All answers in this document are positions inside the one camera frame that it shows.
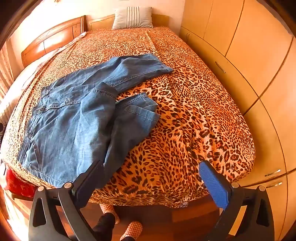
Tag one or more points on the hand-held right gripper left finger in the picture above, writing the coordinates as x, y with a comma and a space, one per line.
89, 182

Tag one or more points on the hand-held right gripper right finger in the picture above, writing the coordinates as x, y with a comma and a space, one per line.
214, 183

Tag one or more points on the blue denim pants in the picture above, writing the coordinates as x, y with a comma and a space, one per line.
69, 129

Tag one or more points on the red cloth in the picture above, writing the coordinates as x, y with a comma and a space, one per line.
16, 183

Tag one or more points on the leopard print bedspread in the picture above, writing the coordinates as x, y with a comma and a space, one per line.
185, 115

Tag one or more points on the light curtain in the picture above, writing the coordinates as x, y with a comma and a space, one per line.
4, 71

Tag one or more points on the light wooden wardrobe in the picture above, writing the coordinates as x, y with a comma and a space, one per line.
254, 46

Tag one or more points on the carved wooden headboard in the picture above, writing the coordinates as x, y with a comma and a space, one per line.
53, 39

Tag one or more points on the plain wooden bed panel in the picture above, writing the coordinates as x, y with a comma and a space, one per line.
99, 22

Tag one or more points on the striped white pillow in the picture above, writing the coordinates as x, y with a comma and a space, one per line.
131, 18

